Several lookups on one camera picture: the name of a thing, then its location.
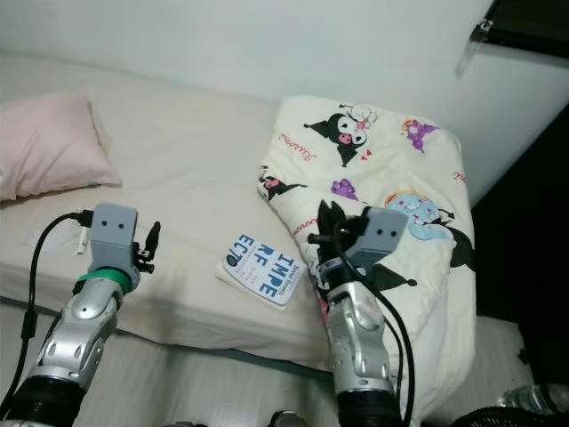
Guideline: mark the pink patterned pillow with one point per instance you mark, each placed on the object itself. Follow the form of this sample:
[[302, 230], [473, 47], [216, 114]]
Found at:
[[49, 142]]

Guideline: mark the robot right leg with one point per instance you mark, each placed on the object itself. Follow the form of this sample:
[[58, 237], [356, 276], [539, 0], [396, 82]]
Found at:
[[286, 420]]

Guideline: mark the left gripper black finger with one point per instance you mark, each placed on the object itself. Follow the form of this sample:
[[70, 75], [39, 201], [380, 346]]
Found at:
[[154, 237]]

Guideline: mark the black window frame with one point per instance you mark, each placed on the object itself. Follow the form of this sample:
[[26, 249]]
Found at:
[[524, 25]]

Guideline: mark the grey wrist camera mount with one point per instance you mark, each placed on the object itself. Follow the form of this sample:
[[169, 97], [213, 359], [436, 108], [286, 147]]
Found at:
[[382, 233], [116, 227]]

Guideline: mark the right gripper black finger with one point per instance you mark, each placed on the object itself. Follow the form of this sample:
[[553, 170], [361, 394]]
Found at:
[[325, 221], [340, 221]]

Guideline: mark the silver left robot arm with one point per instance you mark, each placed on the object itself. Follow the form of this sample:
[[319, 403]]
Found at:
[[80, 329]]

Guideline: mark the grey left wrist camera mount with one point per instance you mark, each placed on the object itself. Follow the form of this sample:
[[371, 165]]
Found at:
[[116, 227]]

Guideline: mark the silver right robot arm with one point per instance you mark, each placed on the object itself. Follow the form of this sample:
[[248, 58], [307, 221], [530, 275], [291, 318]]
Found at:
[[356, 329]]

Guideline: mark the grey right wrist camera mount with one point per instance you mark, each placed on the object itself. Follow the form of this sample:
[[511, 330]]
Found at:
[[382, 233]]

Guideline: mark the black floor fan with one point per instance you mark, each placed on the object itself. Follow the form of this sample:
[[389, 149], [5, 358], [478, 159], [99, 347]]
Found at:
[[507, 420]]

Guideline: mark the clear plastic water bottle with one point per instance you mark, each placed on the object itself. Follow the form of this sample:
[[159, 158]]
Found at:
[[533, 398]]

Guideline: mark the blue and white book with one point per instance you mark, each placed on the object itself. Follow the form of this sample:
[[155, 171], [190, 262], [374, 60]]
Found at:
[[262, 267]]

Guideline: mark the cream sheeted bed mattress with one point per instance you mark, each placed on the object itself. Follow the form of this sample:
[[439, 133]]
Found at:
[[196, 151]]

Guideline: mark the crumpled white tissue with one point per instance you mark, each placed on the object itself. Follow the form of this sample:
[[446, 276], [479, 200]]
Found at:
[[62, 236]]

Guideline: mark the cream cartoon print quilt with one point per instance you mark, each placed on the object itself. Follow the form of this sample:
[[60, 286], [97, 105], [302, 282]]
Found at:
[[391, 160]]

